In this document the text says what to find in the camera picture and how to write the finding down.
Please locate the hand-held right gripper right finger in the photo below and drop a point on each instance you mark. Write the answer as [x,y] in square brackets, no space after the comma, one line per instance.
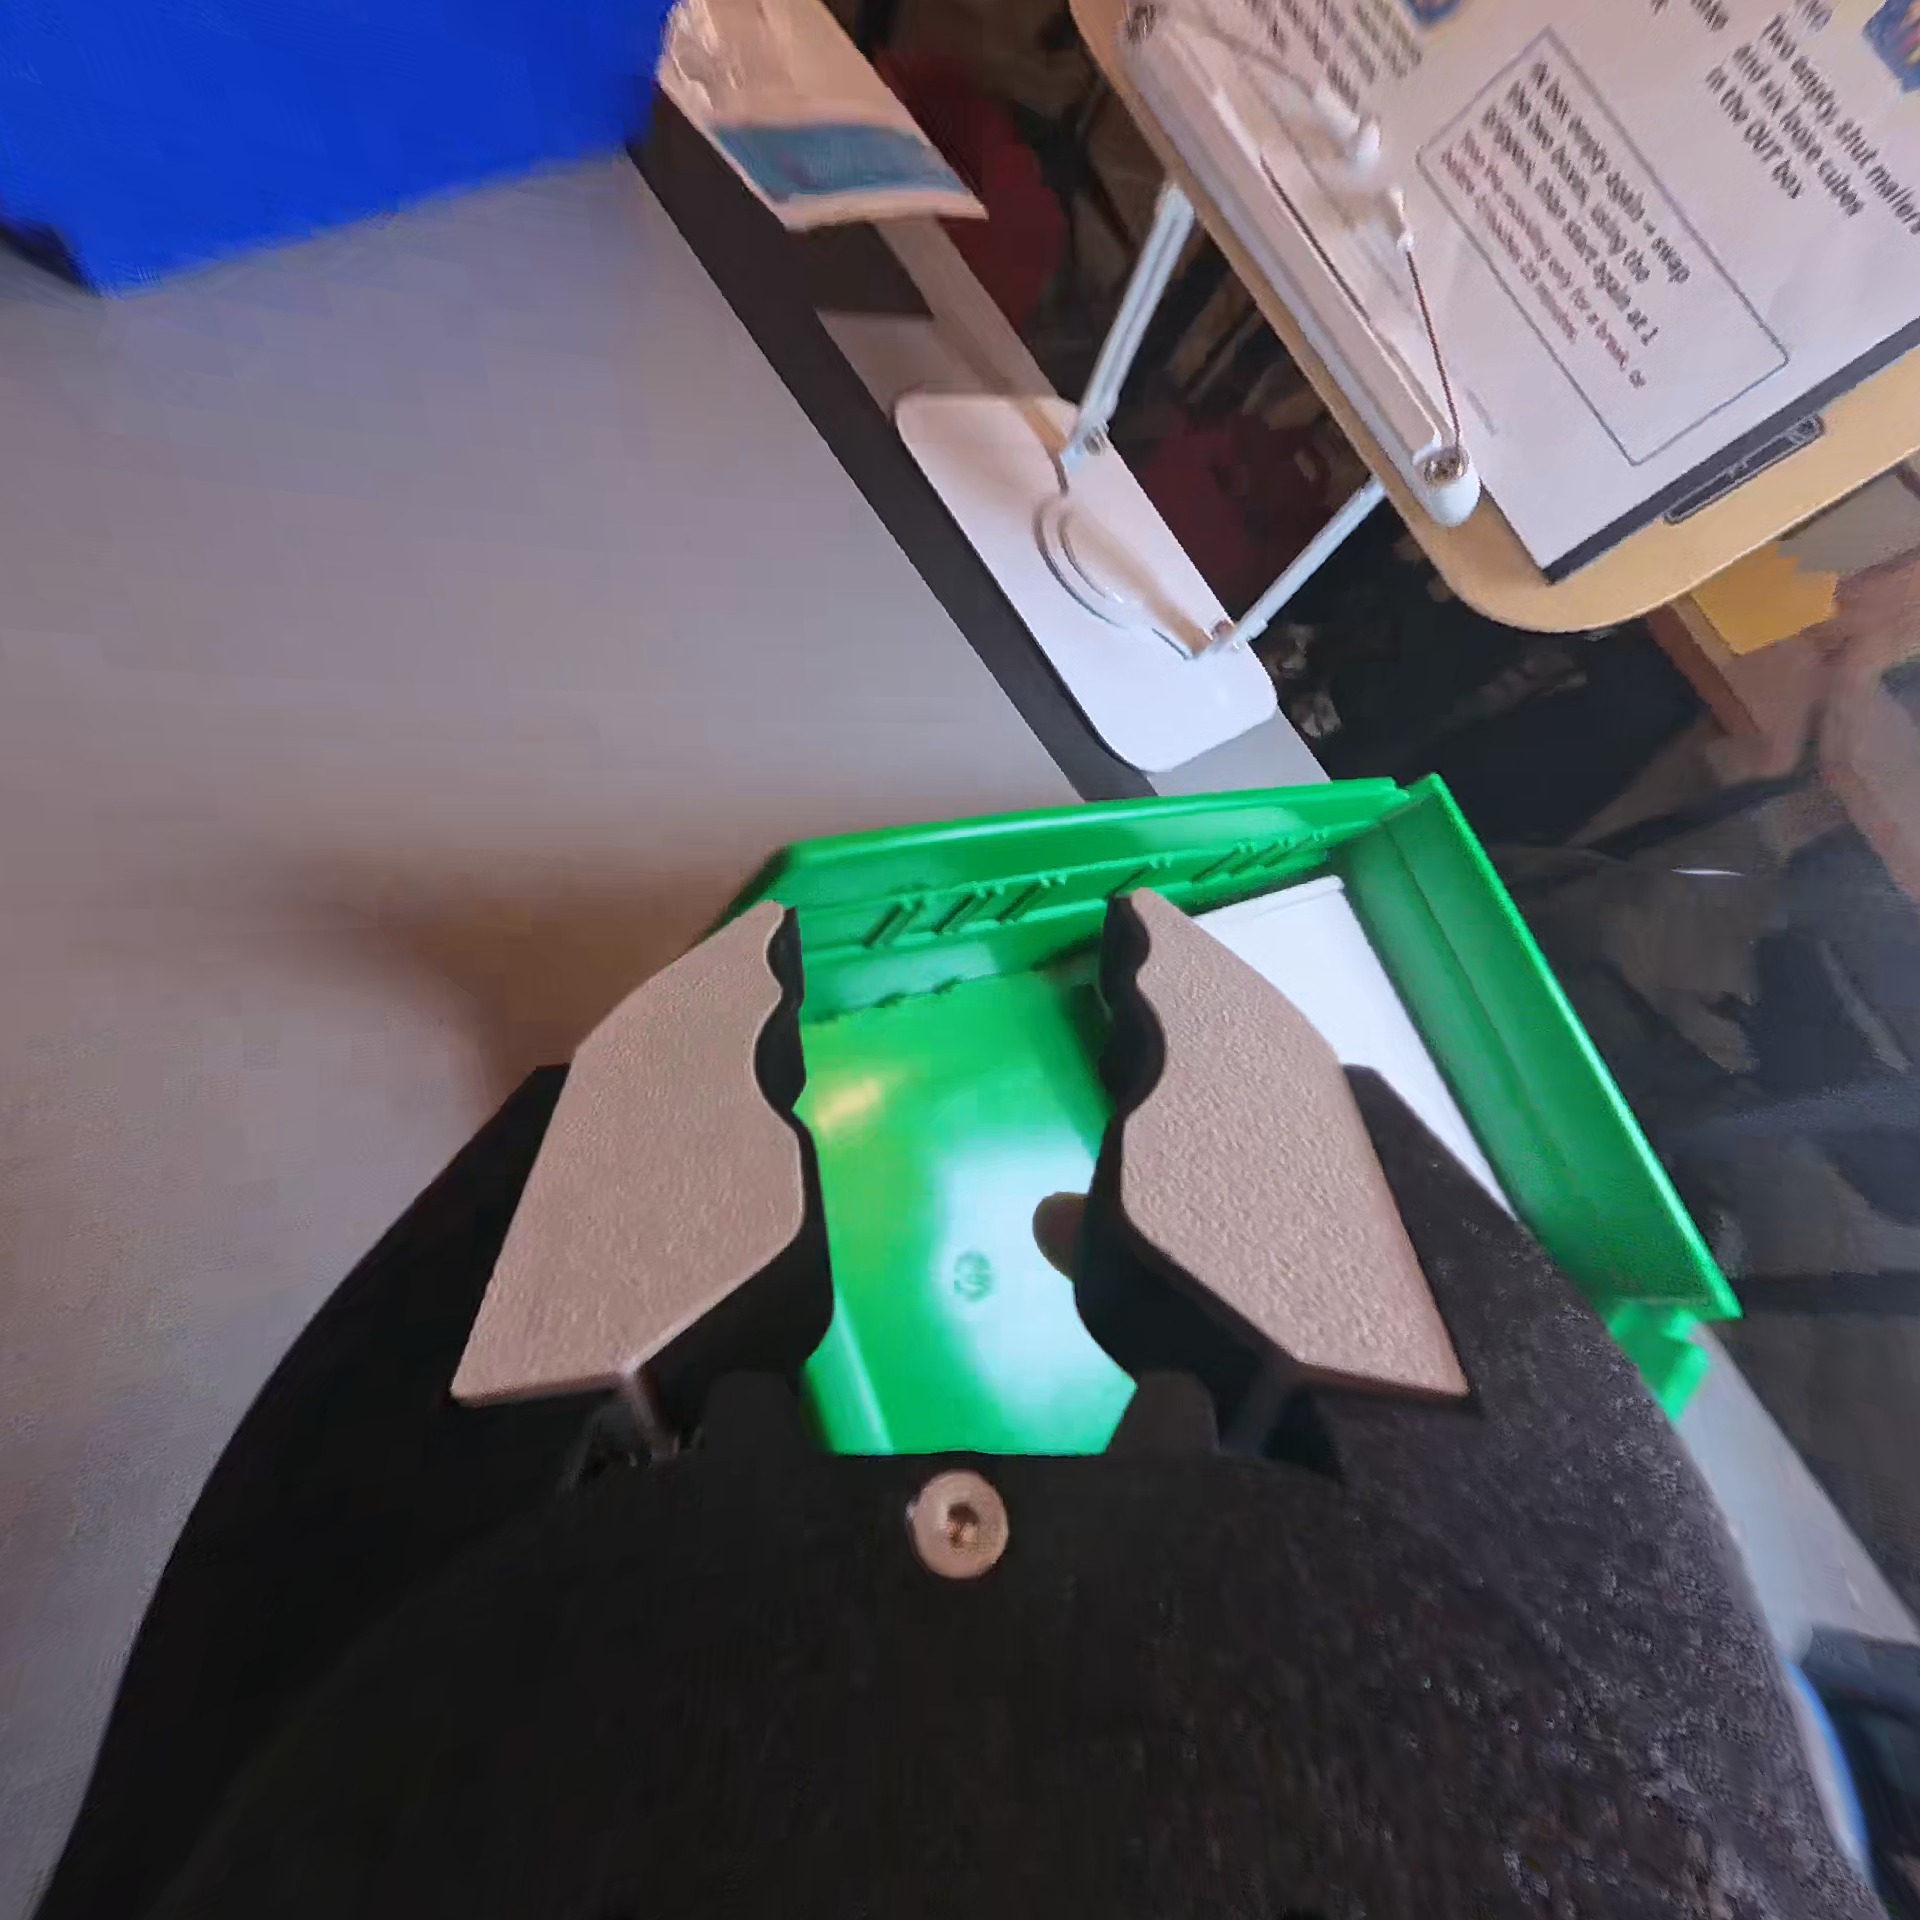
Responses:
[1276,1200]

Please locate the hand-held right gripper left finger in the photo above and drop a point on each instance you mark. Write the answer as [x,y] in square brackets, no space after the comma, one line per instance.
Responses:
[646,1200]

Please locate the white cardboard mailer box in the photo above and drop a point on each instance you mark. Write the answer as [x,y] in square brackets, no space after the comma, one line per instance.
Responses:
[1290,945]

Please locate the green plastic bin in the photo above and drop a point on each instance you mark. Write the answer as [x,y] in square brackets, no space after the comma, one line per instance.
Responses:
[962,1140]

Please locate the blue plastic bin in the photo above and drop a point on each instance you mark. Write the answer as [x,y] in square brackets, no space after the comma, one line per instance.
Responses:
[303,120]

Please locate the person's right hand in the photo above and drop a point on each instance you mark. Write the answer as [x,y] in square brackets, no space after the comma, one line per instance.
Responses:
[1061,1232]

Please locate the red fabric item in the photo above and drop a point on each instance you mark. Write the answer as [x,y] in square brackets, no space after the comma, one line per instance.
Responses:
[1217,487]

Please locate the yellow paper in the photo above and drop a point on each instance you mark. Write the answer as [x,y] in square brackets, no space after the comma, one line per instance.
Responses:
[1771,599]

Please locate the printed instruction sheet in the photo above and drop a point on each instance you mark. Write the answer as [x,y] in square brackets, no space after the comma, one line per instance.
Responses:
[1651,225]

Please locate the printed paper sheet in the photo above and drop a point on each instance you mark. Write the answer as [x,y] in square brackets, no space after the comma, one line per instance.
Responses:
[811,135]

